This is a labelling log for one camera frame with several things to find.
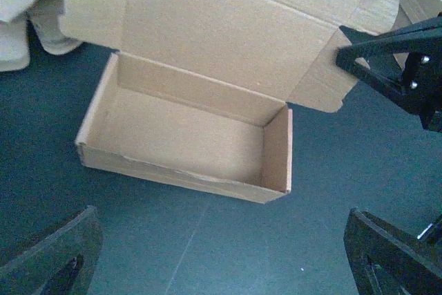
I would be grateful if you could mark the stack of flat cardboard blanks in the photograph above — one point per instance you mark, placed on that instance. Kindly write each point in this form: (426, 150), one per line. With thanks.
(14, 41)

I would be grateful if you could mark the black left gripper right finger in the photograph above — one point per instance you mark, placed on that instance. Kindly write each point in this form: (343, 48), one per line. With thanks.
(386, 260)

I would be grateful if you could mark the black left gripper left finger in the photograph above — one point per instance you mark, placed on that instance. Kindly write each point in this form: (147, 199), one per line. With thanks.
(60, 259)

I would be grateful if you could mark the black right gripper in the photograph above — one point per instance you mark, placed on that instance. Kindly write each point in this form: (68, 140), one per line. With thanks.
(403, 65)

